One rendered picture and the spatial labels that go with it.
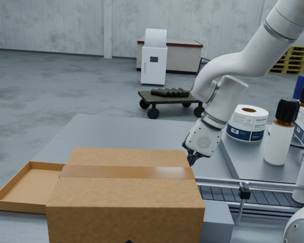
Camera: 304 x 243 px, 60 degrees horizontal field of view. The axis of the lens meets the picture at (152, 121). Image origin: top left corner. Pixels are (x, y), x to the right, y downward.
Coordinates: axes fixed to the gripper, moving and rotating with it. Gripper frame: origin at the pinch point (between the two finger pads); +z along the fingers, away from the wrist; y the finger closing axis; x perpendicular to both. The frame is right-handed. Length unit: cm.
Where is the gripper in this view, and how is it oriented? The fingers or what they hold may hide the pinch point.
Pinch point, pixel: (189, 160)
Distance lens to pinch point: 92.9
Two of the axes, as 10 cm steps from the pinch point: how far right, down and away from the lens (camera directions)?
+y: 9.1, 4.0, 1.0
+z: -4.1, 8.5, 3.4
